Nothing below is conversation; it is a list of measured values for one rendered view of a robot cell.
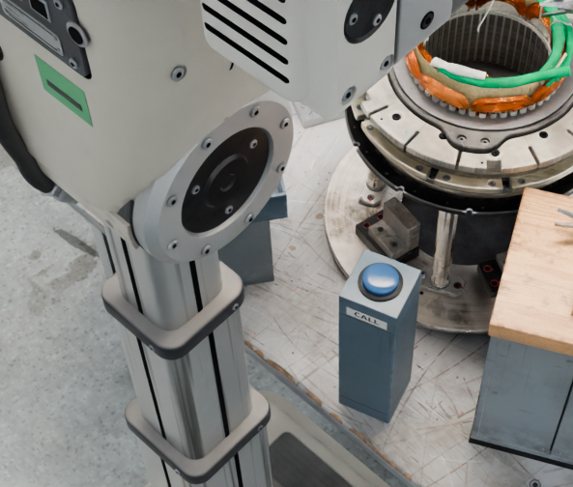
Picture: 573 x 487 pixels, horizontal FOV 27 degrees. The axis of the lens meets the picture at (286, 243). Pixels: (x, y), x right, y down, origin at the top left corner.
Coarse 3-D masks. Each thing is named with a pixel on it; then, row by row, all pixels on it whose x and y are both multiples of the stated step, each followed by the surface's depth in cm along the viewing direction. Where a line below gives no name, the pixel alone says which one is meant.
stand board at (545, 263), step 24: (528, 192) 137; (528, 216) 135; (552, 216) 134; (528, 240) 133; (552, 240) 133; (504, 264) 131; (528, 264) 131; (552, 264) 131; (504, 288) 129; (528, 288) 129; (552, 288) 129; (504, 312) 128; (528, 312) 127; (552, 312) 127; (504, 336) 128; (528, 336) 127; (552, 336) 126
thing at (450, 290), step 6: (420, 270) 162; (426, 270) 162; (426, 276) 161; (450, 276) 161; (456, 276) 161; (420, 282) 160; (426, 282) 160; (450, 282) 160; (456, 282) 160; (462, 282) 160; (426, 288) 160; (432, 288) 160; (444, 288) 160; (450, 288) 160; (462, 288) 160; (444, 294) 160; (450, 294) 160; (456, 294) 159; (462, 294) 160
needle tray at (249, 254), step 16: (272, 208) 139; (256, 224) 154; (240, 240) 156; (256, 240) 156; (224, 256) 158; (240, 256) 159; (256, 256) 159; (240, 272) 162; (256, 272) 163; (272, 272) 163
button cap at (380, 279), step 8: (376, 264) 134; (384, 264) 134; (368, 272) 134; (376, 272) 133; (384, 272) 133; (392, 272) 133; (368, 280) 133; (376, 280) 133; (384, 280) 133; (392, 280) 133; (368, 288) 133; (376, 288) 132; (384, 288) 132; (392, 288) 132; (376, 296) 133; (384, 296) 133
